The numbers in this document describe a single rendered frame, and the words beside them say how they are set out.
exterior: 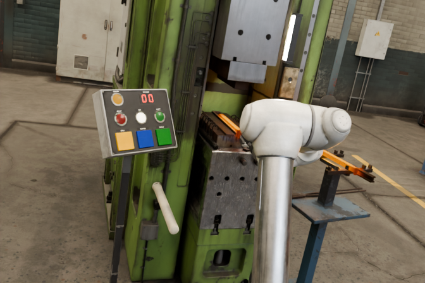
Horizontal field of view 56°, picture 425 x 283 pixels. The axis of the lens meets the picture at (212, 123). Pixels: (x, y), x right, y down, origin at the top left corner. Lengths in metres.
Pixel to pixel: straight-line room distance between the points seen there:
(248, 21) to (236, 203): 0.95
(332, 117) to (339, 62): 7.82
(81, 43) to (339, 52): 5.13
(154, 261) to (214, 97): 1.04
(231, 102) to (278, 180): 1.47
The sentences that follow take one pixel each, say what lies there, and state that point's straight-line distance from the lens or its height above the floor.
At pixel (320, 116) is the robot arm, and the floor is 1.34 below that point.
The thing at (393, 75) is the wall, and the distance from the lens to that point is 9.72.
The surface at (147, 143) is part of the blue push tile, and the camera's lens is 1.76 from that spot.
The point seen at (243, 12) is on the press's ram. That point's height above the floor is 1.60.
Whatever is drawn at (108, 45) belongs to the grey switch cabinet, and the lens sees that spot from 7.28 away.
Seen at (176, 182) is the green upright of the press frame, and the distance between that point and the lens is 2.27.
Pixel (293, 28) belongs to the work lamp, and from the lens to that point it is 2.22.
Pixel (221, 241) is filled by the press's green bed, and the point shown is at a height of 0.39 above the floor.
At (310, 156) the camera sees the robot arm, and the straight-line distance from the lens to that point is 1.76.
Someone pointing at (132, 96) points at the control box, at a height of 1.17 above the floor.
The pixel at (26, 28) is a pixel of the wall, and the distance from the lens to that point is 8.13.
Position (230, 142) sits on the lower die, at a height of 0.94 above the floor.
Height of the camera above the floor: 1.58
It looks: 15 degrees down
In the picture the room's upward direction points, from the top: 10 degrees clockwise
